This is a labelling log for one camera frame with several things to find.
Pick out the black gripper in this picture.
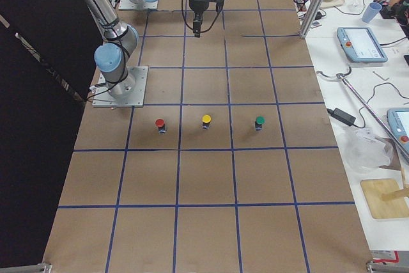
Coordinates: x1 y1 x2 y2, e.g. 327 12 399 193
189 0 210 37

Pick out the yellow push button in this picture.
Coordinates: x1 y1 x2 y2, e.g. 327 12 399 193
202 114 212 130

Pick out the red push button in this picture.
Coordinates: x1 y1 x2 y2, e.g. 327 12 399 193
155 118 167 134

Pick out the metal walking cane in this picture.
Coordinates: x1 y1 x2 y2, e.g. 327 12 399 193
316 66 408 160

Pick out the blue teach pendant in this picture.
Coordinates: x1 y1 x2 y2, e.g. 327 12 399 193
336 27 388 63
387 108 408 155

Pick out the blue plastic cup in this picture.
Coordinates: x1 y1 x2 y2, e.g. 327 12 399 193
362 2 383 23

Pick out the right black power adapter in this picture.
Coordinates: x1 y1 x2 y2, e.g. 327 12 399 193
327 108 356 127

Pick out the black controller device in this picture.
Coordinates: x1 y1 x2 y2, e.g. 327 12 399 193
380 2 408 26

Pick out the clear plastic bag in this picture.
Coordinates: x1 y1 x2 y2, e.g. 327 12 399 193
336 127 396 175

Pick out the wooden cutting board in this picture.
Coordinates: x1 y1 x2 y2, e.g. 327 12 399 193
360 178 408 219

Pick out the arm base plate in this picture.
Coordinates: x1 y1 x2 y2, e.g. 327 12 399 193
92 66 149 107
118 0 158 11

